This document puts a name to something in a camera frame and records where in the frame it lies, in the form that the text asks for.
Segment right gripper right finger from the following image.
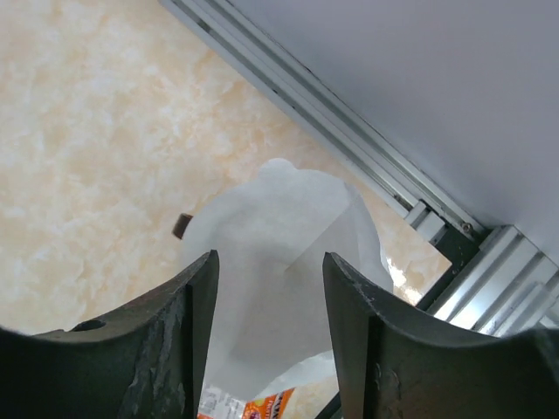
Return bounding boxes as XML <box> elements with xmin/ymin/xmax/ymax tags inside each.
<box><xmin>322</xmin><ymin>253</ymin><xmax>558</xmax><ymax>418</ymax></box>

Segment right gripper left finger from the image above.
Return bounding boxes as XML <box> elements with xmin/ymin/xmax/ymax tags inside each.
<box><xmin>1</xmin><ymin>251</ymin><xmax>219</xmax><ymax>418</ymax></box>

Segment white paper coffee filters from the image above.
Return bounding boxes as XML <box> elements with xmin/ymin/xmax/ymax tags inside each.
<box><xmin>183</xmin><ymin>159</ymin><xmax>394</xmax><ymax>401</ymax></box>

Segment brown coffee dripper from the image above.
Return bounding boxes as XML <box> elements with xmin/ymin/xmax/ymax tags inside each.
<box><xmin>172</xmin><ymin>213</ymin><xmax>193</xmax><ymax>240</ymax></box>

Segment orange snack packet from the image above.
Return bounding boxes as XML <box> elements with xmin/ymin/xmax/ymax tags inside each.
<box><xmin>197</xmin><ymin>353</ymin><xmax>340</xmax><ymax>419</ymax></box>

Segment aluminium frame rail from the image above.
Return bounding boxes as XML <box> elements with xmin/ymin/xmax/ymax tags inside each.
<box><xmin>165</xmin><ymin>1</ymin><xmax>558</xmax><ymax>336</ymax></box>

